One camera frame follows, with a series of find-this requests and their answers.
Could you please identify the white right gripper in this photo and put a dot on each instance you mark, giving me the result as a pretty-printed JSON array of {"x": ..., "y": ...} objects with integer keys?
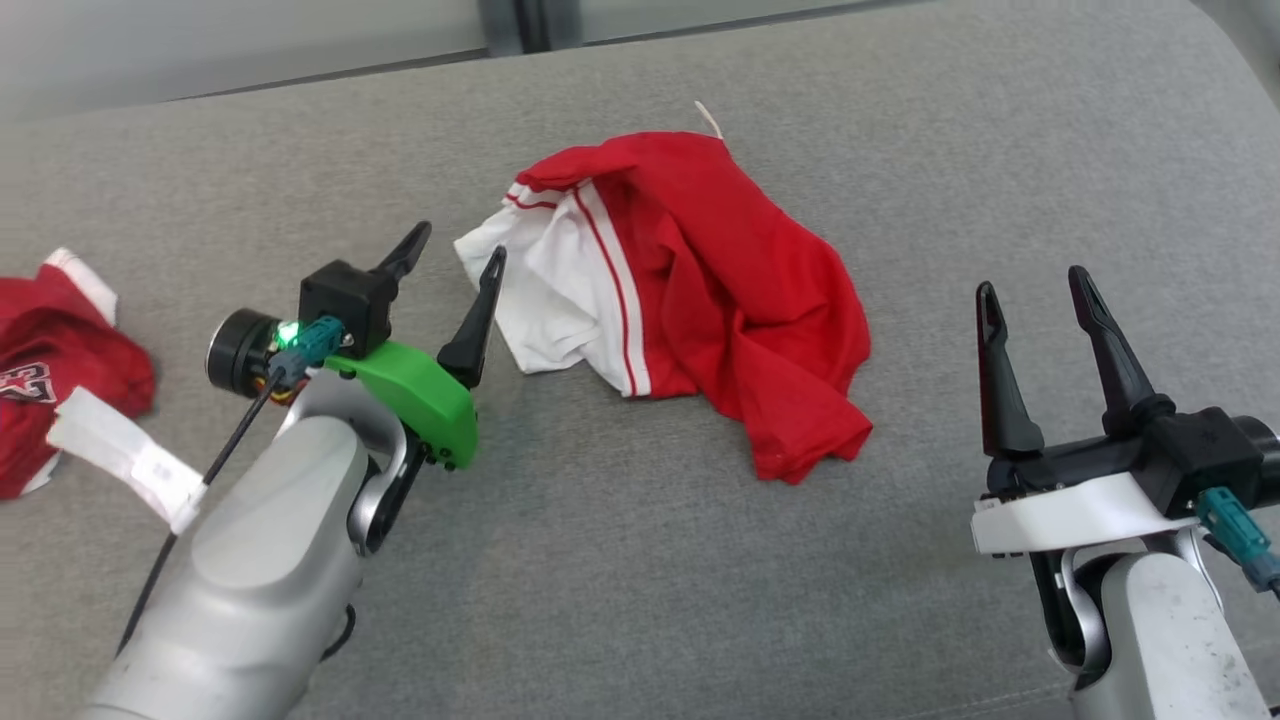
[{"x": 1070, "y": 510}]

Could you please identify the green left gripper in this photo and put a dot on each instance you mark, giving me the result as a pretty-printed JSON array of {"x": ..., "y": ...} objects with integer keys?
[{"x": 430, "y": 395}]

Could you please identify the red and white shorts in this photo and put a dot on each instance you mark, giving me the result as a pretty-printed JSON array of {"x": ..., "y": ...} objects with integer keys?
[{"x": 720, "y": 280}]

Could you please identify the red jersey with logo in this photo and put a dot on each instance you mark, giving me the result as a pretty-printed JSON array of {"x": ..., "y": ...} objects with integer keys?
[{"x": 60, "y": 350}]

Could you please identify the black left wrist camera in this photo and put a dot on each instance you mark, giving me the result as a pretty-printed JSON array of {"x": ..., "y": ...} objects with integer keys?
[{"x": 345, "y": 300}]

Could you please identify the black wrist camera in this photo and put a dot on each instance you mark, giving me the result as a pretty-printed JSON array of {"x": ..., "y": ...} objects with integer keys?
[
  {"x": 1210, "y": 450},
  {"x": 345, "y": 300}
]

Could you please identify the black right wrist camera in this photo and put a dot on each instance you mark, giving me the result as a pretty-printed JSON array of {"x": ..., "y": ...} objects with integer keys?
[{"x": 1210, "y": 450}]

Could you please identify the grey wall partition post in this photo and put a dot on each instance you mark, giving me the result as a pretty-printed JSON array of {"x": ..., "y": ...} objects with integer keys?
[{"x": 530, "y": 20}]

